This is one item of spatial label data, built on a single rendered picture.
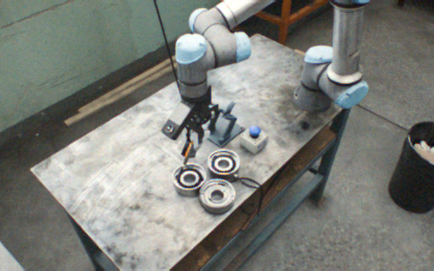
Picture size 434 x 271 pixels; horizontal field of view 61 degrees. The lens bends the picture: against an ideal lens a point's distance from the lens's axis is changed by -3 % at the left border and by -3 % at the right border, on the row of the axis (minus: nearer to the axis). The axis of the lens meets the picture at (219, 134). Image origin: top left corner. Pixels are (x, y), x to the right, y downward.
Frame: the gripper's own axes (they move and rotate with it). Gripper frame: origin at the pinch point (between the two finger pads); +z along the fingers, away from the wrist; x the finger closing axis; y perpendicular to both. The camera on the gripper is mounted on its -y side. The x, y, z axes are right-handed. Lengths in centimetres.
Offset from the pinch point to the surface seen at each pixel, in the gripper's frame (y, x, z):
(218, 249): -4.7, -15.2, 38.3
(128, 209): -23.2, 4.5, 13.1
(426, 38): 300, 5, 94
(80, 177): -26.3, 26.0, 13.0
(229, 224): 5.6, -11.3, 38.2
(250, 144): 20.1, -7.0, 9.9
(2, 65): -5, 155, 40
